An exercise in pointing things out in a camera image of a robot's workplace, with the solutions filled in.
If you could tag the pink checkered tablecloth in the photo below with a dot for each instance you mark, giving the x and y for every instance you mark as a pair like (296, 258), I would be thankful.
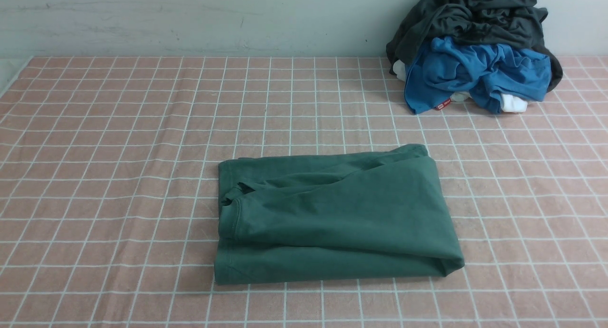
(108, 187)

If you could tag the dark grey crumpled garment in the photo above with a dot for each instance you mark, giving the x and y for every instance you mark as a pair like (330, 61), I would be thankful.
(517, 23)

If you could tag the blue crumpled garment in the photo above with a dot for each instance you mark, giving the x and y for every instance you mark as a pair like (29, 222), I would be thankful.
(443, 67)

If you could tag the green long-sleeved shirt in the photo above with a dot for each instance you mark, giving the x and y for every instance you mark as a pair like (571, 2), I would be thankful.
(300, 218)

